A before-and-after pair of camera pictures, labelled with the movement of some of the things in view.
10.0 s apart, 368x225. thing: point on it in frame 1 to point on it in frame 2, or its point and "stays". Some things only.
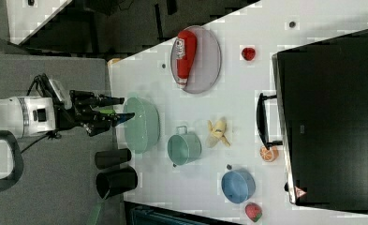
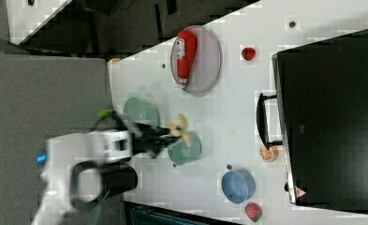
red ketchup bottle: x=186 y=44 stays
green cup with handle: x=184 y=147 stays
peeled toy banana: x=216 y=132 to x=177 y=127
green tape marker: x=107 y=111 stays
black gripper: x=80 y=112 to x=151 y=140
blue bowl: x=238 y=186 stays
